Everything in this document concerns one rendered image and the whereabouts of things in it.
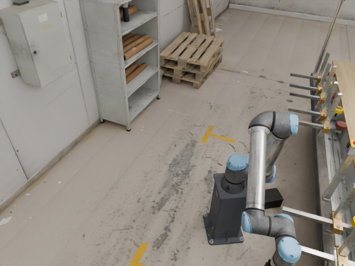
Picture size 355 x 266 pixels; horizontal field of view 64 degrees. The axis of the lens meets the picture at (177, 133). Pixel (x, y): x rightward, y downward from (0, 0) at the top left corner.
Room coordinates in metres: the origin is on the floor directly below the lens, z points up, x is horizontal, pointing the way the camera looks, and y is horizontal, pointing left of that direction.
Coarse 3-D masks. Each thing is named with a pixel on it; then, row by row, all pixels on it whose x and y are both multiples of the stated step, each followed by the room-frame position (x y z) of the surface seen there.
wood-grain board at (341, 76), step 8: (336, 64) 3.11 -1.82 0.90; (344, 64) 3.12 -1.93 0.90; (352, 64) 3.13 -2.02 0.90; (336, 72) 2.90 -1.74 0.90; (344, 72) 2.91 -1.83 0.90; (352, 72) 2.91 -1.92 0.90; (336, 80) 2.74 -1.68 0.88; (344, 80) 2.72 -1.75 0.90; (352, 80) 2.72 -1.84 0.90; (344, 88) 2.54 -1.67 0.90; (352, 88) 2.55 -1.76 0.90; (344, 96) 2.38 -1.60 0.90; (352, 96) 2.39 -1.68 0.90; (344, 104) 2.23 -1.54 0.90; (352, 104) 2.24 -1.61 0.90; (344, 112) 2.10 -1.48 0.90; (352, 112) 2.10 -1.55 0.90; (344, 120) 2.00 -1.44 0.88; (352, 120) 1.98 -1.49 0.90; (352, 128) 1.87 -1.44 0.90; (352, 136) 1.76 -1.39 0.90; (352, 160) 1.50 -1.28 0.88
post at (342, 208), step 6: (354, 186) 1.03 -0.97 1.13; (348, 192) 1.04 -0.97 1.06; (354, 192) 1.02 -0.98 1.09; (348, 198) 1.02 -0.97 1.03; (342, 204) 1.03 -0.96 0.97; (348, 204) 1.02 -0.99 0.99; (336, 210) 1.05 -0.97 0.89; (342, 210) 1.02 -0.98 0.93; (336, 216) 1.02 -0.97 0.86; (330, 228) 1.02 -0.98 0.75
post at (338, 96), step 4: (340, 92) 1.99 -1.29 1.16; (336, 96) 1.99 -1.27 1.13; (340, 96) 1.97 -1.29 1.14; (336, 100) 1.97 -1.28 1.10; (332, 104) 1.99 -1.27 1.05; (336, 104) 1.97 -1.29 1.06; (332, 108) 1.97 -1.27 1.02; (328, 112) 2.00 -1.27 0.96; (332, 112) 1.97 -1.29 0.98; (328, 116) 1.98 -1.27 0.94; (332, 116) 1.97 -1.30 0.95; (328, 120) 1.97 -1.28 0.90; (328, 124) 1.97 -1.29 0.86; (320, 132) 1.98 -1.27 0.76
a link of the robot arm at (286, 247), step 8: (280, 240) 0.67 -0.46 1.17; (288, 240) 0.65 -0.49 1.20; (280, 248) 0.62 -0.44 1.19; (288, 248) 0.62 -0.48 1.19; (296, 248) 0.62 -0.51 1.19; (280, 256) 0.60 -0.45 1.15; (288, 256) 0.59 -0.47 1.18; (296, 256) 0.59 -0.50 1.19; (280, 264) 0.59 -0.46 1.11; (288, 264) 0.58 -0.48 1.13
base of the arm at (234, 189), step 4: (224, 176) 1.49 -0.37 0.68; (224, 180) 1.45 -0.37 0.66; (244, 180) 1.46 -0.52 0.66; (220, 184) 1.47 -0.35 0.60; (224, 184) 1.43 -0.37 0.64; (228, 184) 1.42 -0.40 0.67; (232, 184) 1.40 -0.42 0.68; (236, 184) 1.40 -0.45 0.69; (240, 184) 1.41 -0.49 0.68; (244, 184) 1.44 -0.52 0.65; (224, 188) 1.42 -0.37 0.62; (228, 188) 1.41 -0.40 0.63; (232, 188) 1.39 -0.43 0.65; (236, 188) 1.39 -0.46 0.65; (240, 188) 1.40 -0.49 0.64; (244, 188) 1.43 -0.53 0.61; (228, 192) 1.39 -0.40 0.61; (232, 192) 1.38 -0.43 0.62; (236, 192) 1.38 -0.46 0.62; (240, 192) 1.39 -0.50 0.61
